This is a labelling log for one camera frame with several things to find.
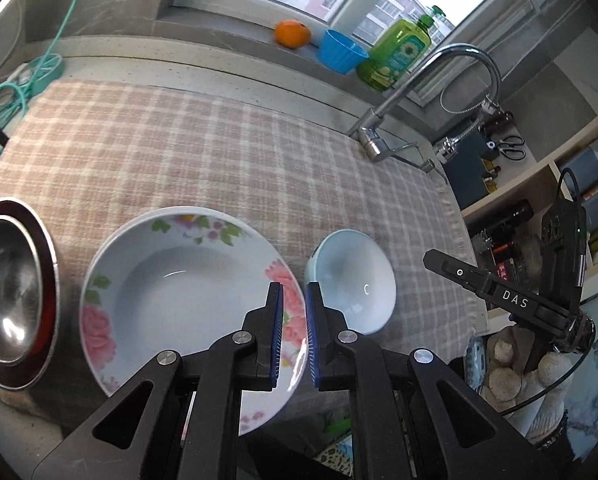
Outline light blue ceramic bowl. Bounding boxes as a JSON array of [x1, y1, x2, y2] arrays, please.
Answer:
[[304, 229, 396, 335]]

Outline teal power cable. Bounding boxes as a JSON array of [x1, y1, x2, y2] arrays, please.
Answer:
[[0, 0, 91, 179]]

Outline chrome kitchen faucet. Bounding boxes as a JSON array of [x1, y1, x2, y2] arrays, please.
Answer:
[[346, 42, 503, 164]]

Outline white knit gloved right hand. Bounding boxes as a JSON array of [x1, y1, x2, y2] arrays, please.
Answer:
[[480, 325, 572, 444]]

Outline green dish soap bottle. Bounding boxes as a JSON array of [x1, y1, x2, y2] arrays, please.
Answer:
[[356, 6, 445, 91]]

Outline chrome pull-out sprayer hose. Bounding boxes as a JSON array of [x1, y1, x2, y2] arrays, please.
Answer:
[[433, 66, 503, 164]]

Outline blue fluted cup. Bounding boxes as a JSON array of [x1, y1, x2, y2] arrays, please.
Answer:
[[317, 29, 368, 75]]

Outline orange tangerine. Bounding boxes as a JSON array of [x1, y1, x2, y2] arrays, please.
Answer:
[[274, 20, 312, 50]]

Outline red bowl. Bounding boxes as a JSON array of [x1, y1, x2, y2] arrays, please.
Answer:
[[0, 197, 66, 391]]

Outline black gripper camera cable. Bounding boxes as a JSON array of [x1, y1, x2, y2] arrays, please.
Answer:
[[498, 167, 593, 418]]

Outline black scissors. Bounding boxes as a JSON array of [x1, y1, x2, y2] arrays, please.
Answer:
[[495, 134, 527, 162]]

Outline stainless steel bowl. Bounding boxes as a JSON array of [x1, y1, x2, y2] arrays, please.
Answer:
[[0, 214, 43, 365]]

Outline pink plaid cloth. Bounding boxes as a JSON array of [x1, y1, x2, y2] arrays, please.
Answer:
[[0, 77, 488, 411]]

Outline small pink floral deep plate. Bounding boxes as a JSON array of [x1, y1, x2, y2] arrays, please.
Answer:
[[80, 206, 306, 434]]

